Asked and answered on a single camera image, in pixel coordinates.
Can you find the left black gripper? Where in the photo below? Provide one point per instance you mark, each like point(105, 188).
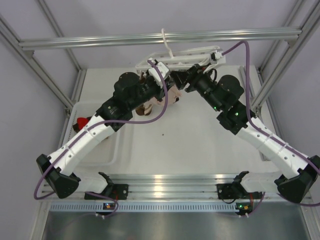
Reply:
point(161, 91)

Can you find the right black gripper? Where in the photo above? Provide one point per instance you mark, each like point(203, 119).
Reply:
point(198, 73)

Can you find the pink beige sock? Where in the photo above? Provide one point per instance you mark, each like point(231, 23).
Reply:
point(173, 95)

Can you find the white plastic clip hanger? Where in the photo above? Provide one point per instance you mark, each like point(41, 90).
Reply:
point(178, 60)

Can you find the red beige animal sock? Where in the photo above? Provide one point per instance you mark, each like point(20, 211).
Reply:
point(81, 122)

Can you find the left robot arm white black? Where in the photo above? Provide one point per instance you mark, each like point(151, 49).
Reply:
point(129, 93)

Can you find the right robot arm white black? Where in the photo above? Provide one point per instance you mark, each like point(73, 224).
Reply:
point(296, 173)

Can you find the brown striped sock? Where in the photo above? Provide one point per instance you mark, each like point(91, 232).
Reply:
point(145, 109)

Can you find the white plastic basket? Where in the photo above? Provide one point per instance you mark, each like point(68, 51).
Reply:
point(106, 152)

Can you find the aluminium top crossbar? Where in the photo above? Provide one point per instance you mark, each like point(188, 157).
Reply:
point(259, 34)

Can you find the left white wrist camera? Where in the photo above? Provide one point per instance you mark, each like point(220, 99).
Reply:
point(158, 70)

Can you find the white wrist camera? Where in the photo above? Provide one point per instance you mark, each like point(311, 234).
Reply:
point(158, 70)
point(216, 59)

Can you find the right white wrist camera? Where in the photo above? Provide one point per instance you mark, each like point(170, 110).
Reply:
point(216, 59)

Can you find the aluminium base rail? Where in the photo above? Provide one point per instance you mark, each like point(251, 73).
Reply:
point(152, 186)

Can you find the perforated grey cable duct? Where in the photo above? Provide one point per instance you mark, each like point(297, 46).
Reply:
point(146, 207)

